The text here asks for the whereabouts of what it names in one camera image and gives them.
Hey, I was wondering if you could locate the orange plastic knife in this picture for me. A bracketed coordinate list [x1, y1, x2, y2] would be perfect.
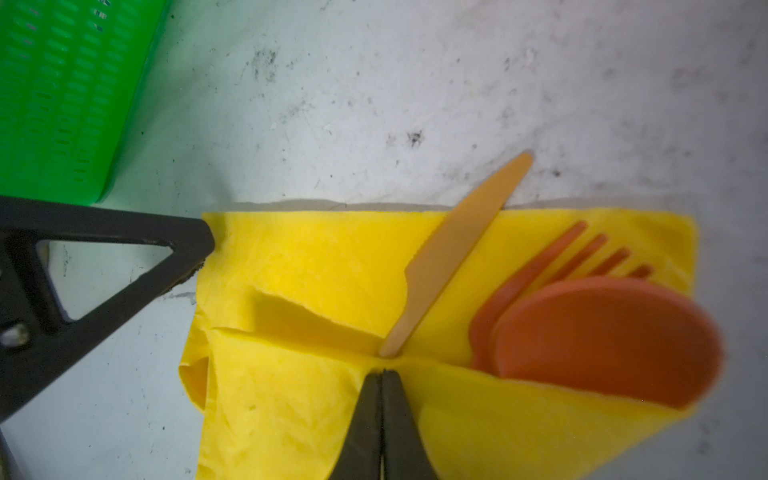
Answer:
[377, 150, 534, 358]

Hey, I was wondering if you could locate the orange plastic fork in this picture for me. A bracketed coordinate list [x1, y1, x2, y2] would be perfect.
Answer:
[468, 220, 655, 373]

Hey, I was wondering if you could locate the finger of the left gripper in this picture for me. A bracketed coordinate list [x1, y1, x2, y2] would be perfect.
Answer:
[1, 197, 214, 419]

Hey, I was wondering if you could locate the yellow paper napkin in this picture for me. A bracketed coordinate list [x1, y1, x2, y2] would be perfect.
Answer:
[179, 209, 698, 479]

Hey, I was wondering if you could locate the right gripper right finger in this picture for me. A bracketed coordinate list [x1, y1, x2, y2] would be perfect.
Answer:
[382, 370, 437, 480]

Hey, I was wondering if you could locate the orange plastic spoon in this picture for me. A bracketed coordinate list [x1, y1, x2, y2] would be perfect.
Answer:
[487, 277, 724, 409]

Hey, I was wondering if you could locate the green plastic basket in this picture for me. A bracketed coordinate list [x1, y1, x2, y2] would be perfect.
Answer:
[1, 0, 169, 205]

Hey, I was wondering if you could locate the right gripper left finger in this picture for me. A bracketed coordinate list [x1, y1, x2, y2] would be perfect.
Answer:
[328, 373, 382, 480]

